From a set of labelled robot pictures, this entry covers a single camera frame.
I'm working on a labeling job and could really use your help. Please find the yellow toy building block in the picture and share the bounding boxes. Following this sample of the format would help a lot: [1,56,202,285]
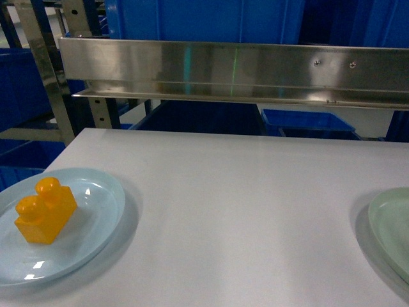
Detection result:
[15,177,77,244]

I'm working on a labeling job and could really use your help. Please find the dark blue lower bin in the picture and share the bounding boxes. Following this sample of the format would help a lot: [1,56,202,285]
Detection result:
[131,100,266,136]

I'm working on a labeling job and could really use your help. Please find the blue bin below shelf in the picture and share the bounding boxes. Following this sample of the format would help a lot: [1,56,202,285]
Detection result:
[261,109,361,141]

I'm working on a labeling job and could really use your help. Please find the light blue plate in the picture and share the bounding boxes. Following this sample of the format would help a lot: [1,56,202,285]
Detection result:
[1,168,125,288]

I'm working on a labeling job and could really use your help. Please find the large blue bin left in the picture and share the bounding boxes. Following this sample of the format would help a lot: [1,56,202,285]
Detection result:
[105,0,305,44]

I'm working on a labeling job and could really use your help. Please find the large blue bin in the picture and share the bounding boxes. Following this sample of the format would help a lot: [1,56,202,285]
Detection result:
[105,0,305,44]
[298,1,408,48]

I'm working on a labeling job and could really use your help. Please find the light green plate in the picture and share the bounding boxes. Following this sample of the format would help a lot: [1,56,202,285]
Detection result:
[368,187,408,282]

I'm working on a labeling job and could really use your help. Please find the large blue bin right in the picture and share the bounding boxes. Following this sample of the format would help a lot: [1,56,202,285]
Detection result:
[298,1,408,48]

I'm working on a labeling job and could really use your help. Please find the stainless steel shelf rail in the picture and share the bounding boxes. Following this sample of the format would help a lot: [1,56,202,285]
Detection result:
[59,38,408,111]

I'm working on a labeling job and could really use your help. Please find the steel rack upright post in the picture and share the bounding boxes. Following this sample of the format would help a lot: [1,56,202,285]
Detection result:
[13,1,77,145]

